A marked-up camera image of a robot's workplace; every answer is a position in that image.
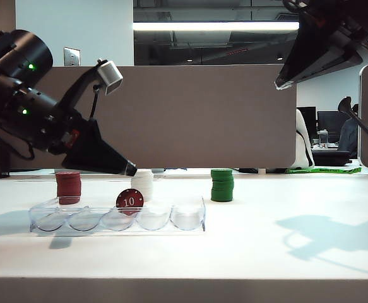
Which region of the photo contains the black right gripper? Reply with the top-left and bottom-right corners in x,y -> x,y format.
274,0 -> 368,90

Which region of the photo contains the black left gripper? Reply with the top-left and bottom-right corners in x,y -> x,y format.
40,105 -> 138,177

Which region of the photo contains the red ten poker chip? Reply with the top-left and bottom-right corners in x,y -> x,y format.
115,188 -> 145,218

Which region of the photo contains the red poker chip stack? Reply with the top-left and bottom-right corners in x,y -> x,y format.
56,171 -> 83,206

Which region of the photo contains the white poker chip stack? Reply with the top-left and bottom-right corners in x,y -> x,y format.
130,170 -> 155,202

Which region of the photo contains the clear plastic chip tray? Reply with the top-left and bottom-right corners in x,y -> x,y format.
28,195 -> 207,235

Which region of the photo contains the green poker chip stack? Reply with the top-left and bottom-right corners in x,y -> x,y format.
210,169 -> 235,203

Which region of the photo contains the black computer monitor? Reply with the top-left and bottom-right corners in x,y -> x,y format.
317,110 -> 350,134
297,106 -> 318,137

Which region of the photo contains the clear water bottle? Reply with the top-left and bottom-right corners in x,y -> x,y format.
318,129 -> 329,150

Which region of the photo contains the seated person in blue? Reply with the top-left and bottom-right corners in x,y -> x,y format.
338,104 -> 360,158

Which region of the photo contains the white garment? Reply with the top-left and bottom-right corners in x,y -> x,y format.
292,109 -> 316,169

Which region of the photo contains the wide brown desk partition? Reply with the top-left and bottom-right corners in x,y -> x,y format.
8,65 -> 298,170

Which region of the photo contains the black bag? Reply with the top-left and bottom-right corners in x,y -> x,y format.
311,150 -> 353,167

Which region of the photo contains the long ceiling light strip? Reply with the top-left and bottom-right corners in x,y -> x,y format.
133,21 -> 300,32

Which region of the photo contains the black camera cable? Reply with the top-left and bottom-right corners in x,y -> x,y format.
90,84 -> 99,121

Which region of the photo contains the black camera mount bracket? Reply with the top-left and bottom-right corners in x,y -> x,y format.
56,61 -> 105,111

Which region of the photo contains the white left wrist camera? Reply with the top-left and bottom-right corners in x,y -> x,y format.
96,58 -> 124,96

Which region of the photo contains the metal wall switch plate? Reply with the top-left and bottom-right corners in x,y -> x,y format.
63,47 -> 81,67

